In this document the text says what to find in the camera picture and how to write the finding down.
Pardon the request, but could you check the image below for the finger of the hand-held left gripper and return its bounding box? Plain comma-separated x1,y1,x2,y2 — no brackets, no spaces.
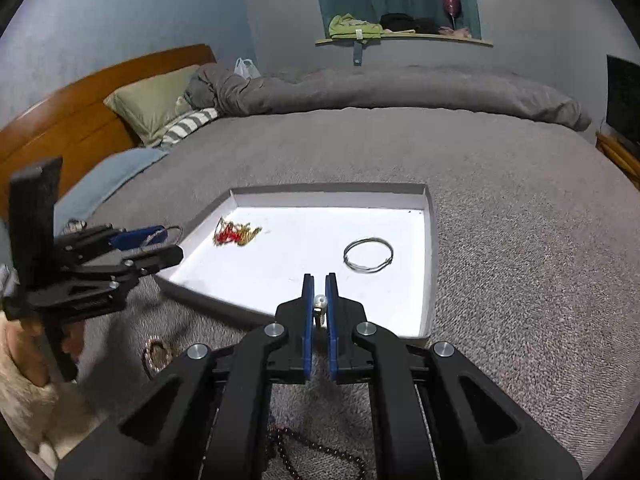
55,225,167,261
62,245,184,295

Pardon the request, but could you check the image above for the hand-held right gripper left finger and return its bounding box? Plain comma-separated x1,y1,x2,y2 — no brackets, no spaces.
54,274,315,480

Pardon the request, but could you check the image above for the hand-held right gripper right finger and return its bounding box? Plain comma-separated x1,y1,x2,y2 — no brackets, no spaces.
325,273,584,480

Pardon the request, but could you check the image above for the grey cardboard box tray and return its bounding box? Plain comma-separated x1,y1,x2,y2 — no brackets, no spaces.
152,183,440,348

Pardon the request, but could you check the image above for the brown bead bracelet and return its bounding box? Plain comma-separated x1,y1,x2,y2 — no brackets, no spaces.
267,412,368,480

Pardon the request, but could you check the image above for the person's left hand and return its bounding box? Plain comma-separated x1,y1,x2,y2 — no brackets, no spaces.
20,320,85,387

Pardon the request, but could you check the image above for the blue blanket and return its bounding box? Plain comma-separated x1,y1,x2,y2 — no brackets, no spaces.
52,147,170,233

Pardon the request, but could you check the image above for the wooden headboard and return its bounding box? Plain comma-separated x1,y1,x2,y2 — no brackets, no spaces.
0,44,217,221

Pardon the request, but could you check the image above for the striped pillow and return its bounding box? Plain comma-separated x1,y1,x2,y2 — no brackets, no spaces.
159,107,220,147

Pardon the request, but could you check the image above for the green pillow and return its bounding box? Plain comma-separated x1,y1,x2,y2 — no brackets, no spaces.
103,64,201,146

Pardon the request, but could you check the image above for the grey bed sheet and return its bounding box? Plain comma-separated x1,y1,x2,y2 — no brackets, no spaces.
75,107,640,480

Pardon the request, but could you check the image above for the white plastic bag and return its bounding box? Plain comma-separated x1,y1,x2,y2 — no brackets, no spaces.
234,57,261,80

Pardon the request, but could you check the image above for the grey duvet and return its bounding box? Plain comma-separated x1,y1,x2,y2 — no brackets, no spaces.
184,62,592,132

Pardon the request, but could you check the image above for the green cloth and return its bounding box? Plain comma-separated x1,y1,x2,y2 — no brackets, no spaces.
327,14,385,40

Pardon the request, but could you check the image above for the wooden window shelf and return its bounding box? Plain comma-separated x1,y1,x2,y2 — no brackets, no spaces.
315,32,493,48

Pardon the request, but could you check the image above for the black cloth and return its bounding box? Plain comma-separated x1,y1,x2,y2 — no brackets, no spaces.
380,11,441,35

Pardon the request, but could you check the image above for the wooden television stand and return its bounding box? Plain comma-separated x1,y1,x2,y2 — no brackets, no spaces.
595,131,640,183

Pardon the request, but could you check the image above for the pink wine glass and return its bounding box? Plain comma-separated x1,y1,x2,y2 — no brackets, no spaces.
442,0,462,31

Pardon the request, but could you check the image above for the black television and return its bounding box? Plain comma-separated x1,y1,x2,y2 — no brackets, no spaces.
606,54,640,146

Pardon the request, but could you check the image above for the red and gold bracelet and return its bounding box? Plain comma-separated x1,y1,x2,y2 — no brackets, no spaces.
213,216,263,247

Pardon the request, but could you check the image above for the silver wire bangle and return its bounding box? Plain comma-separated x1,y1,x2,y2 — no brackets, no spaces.
343,238,395,274

